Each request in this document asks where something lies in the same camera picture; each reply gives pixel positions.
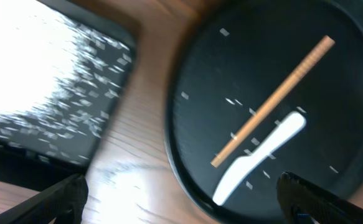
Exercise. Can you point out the round black tray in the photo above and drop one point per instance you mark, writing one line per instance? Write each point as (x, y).
(235, 60)

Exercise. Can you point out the white plastic knife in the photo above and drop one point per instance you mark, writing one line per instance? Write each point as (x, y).
(244, 165)

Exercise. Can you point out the wooden chopstick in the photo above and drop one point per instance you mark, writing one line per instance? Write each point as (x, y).
(314, 56)

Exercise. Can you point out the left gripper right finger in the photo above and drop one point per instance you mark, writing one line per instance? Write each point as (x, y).
(304, 202)

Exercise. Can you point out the pile of white rice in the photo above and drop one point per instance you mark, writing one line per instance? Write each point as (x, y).
(22, 56)

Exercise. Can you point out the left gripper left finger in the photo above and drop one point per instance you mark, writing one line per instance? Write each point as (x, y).
(62, 203)

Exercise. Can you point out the black rectangular tray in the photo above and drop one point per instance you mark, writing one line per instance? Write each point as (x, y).
(106, 102)

